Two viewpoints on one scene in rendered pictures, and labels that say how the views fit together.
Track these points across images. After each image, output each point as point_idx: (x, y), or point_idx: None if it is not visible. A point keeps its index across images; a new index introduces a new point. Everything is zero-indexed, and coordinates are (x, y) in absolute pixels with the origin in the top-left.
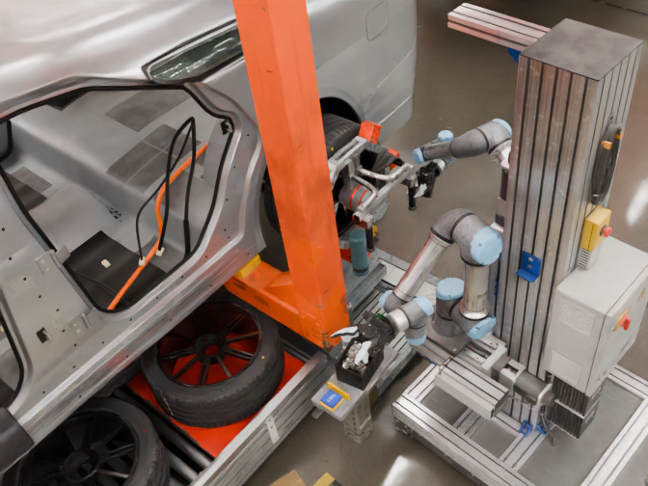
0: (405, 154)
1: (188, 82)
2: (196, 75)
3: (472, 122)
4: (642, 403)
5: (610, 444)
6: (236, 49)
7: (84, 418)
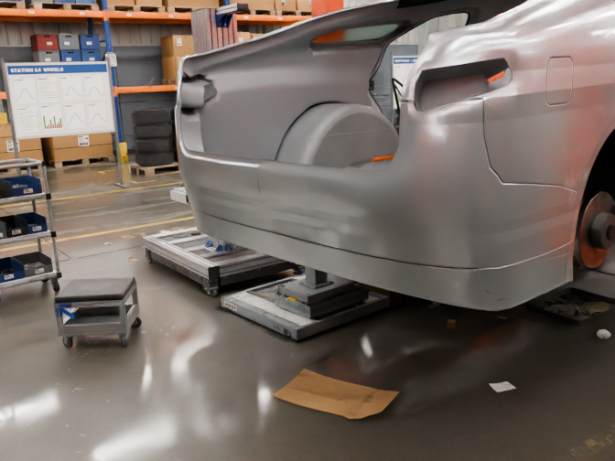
0: (177, 409)
1: (384, 41)
2: (379, 37)
3: (43, 436)
4: (174, 242)
5: (202, 240)
6: (353, 38)
7: None
